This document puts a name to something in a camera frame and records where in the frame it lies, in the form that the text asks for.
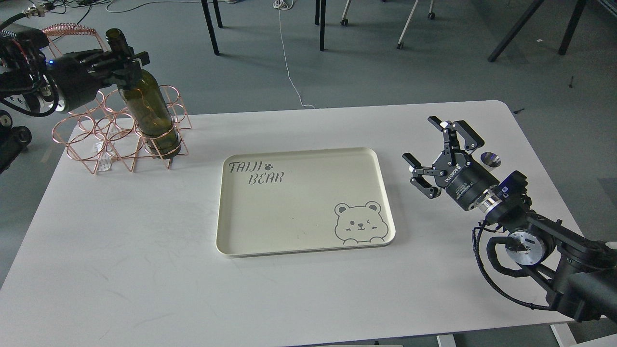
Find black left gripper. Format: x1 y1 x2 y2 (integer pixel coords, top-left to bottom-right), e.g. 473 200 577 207
47 49 150 112

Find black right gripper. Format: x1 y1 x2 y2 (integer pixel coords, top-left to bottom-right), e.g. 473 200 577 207
402 116 499 211

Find silver steel jigger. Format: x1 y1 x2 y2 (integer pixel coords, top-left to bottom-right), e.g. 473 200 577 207
480 151 502 172

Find dark green wine bottle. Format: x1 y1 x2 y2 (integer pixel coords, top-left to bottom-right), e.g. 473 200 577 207
105 28 181 160

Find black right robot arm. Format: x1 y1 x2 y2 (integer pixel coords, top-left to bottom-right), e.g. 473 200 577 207
403 116 617 321

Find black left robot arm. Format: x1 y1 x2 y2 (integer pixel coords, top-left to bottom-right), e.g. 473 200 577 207
0 2 150 117

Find black table legs left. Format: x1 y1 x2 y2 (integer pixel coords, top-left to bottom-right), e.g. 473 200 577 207
200 0 223 56

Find black table legs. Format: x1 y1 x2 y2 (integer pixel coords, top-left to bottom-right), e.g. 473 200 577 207
487 0 586 62
315 0 327 52
200 0 223 56

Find white rolling chair base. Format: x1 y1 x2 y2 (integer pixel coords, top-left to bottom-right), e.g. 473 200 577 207
340 0 436 50

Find cream bear serving tray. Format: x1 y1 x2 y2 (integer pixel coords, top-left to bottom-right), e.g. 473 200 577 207
216 147 395 257

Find black table legs centre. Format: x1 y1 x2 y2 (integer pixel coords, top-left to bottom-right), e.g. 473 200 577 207
315 0 327 52

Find black table legs right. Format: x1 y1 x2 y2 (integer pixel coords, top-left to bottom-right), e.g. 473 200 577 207
487 0 586 62

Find copper wire bottle rack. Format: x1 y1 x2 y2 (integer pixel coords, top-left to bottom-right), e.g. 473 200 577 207
45 26 192 175

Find black floor cables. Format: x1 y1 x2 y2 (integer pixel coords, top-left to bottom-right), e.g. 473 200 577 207
0 0 203 29

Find white floor cable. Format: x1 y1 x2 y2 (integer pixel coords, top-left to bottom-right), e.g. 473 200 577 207
272 0 315 109

